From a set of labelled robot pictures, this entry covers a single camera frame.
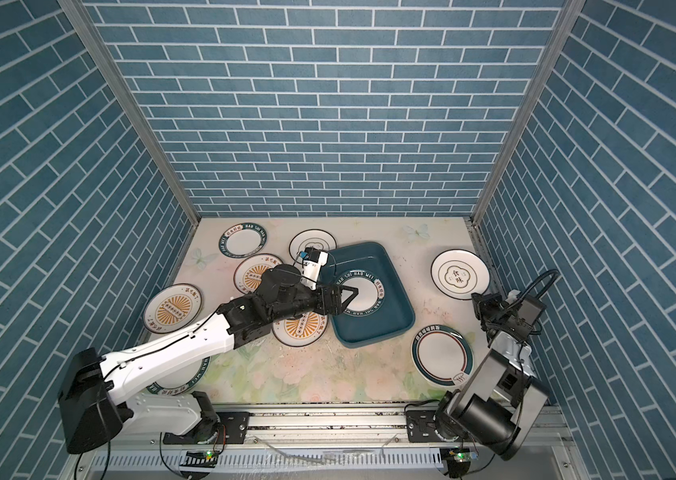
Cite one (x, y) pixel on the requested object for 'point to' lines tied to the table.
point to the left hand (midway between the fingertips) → (348, 292)
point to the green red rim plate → (442, 355)
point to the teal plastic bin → (397, 313)
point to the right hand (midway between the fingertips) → (473, 289)
